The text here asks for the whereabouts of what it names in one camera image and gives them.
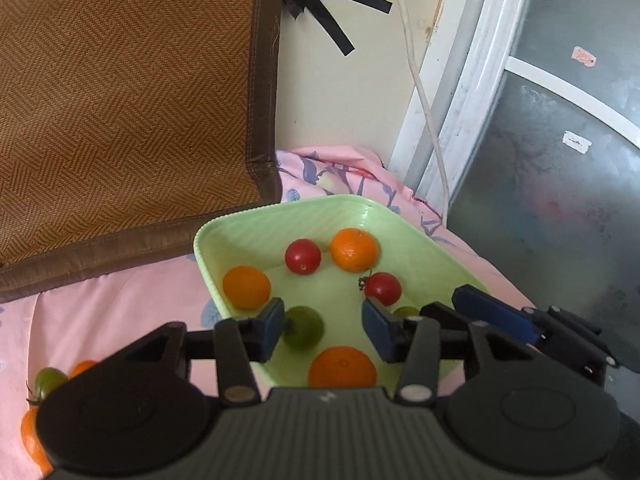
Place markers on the white sticker on glass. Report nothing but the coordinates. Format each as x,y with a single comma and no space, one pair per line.
577,141

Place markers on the light green plastic basin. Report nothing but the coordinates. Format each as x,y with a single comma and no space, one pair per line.
250,240

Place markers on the orange mandarin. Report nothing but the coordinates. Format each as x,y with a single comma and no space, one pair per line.
354,249
246,287
342,367
32,435
82,367

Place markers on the green tomato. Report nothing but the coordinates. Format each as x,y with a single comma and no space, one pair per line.
406,311
304,327
50,382

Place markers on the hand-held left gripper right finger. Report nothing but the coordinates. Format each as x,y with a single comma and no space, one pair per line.
377,331

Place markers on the brown woven seat cushion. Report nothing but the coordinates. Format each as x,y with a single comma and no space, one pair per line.
125,110

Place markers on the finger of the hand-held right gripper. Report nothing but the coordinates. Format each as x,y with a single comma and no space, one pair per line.
442,312
492,310

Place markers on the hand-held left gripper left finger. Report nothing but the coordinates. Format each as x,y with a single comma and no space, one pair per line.
272,329

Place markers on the red cherry tomato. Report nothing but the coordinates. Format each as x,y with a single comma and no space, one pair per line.
383,288
302,256

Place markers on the pink printed bedsheet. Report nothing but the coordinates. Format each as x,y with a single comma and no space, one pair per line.
125,300

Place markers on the pink sticker on glass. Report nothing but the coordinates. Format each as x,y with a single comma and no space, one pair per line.
584,56

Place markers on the white framed glass door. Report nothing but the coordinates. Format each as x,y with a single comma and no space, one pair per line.
550,185

